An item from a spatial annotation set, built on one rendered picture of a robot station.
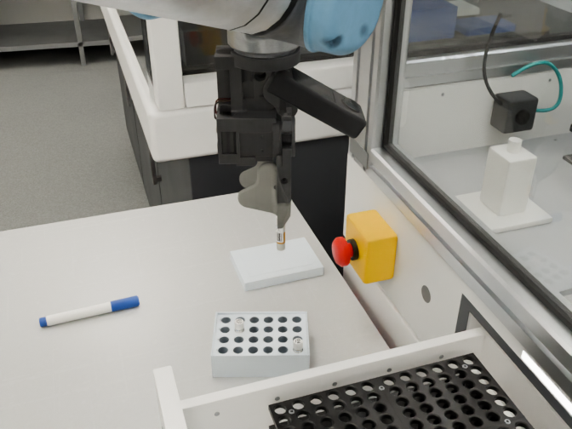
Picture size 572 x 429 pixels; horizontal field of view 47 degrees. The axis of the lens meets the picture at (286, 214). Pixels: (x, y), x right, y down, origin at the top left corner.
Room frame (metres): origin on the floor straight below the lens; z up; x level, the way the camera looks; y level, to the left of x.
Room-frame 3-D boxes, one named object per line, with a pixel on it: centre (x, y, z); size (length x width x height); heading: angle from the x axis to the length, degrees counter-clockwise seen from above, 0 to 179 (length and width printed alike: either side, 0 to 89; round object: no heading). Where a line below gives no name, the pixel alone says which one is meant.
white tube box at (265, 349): (0.64, 0.03, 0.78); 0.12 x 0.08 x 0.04; 91
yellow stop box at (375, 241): (0.73, -0.11, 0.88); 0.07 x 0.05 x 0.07; 18
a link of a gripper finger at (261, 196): (0.63, 0.02, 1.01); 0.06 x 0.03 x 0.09; 91
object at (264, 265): (0.83, 0.02, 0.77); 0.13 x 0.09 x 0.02; 109
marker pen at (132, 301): (0.72, 0.28, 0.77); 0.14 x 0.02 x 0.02; 111
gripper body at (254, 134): (0.65, 0.03, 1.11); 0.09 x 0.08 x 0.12; 91
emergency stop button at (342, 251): (0.72, -0.08, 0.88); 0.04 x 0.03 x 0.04; 18
